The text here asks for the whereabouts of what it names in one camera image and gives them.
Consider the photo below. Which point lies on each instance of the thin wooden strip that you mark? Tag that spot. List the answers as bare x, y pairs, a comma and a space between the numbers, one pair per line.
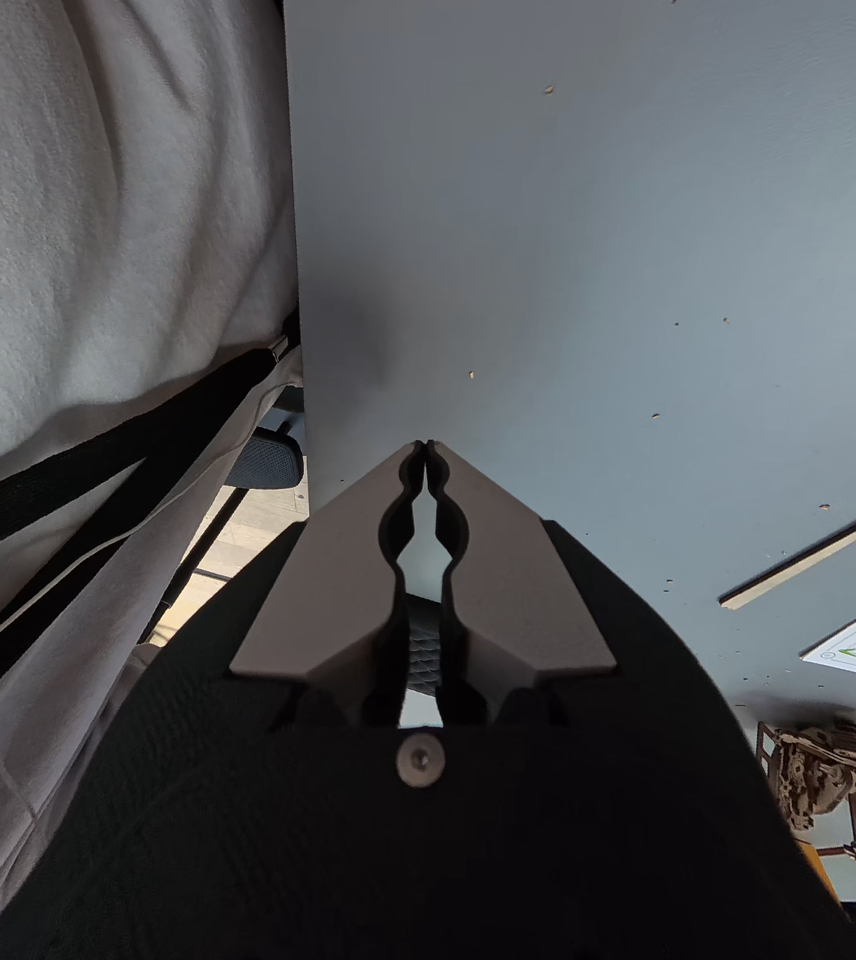
818, 555

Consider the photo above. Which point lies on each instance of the grey desk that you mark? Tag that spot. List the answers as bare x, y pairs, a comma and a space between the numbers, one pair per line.
548, 225

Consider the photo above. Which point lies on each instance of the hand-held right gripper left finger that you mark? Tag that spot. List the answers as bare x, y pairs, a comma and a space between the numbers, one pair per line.
323, 585

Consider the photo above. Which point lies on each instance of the yellow plastic container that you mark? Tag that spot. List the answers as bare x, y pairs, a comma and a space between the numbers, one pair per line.
818, 866

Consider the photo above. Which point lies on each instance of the black office chair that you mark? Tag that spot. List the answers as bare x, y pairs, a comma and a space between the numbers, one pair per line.
270, 461

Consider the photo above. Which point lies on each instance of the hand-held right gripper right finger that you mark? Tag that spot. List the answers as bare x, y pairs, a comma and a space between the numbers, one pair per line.
525, 585

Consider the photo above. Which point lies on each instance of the wooden mechanical model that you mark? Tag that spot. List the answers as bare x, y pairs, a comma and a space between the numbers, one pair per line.
833, 772

